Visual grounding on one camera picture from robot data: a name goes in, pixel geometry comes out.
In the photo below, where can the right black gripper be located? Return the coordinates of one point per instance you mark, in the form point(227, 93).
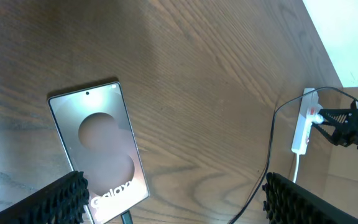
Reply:
point(340, 126)

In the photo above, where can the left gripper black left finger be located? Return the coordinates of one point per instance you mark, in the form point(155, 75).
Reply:
point(62, 201)

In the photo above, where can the white power strip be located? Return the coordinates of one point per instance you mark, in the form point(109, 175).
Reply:
point(308, 115)

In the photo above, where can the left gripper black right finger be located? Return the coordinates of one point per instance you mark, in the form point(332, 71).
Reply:
point(288, 203)

